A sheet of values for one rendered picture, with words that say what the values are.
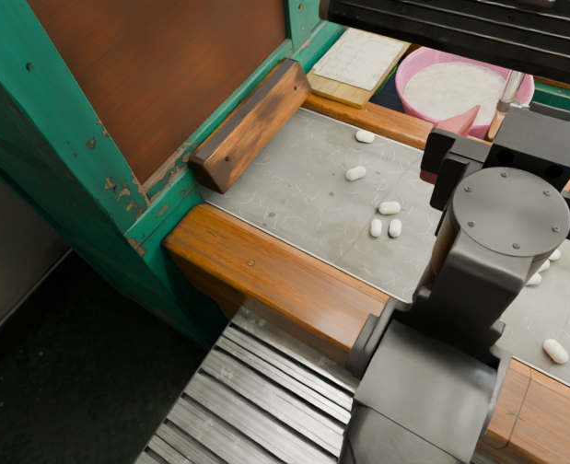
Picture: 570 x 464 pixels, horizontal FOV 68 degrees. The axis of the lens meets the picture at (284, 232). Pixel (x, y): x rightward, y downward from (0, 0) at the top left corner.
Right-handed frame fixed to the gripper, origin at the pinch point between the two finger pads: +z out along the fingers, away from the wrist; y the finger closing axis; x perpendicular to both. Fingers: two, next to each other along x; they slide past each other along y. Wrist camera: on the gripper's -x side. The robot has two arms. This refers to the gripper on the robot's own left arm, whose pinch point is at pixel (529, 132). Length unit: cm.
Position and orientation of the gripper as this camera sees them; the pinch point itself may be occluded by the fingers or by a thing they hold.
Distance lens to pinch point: 43.9
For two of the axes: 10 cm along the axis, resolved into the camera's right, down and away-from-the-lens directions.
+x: 1.0, 5.4, 8.3
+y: -8.5, -3.9, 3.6
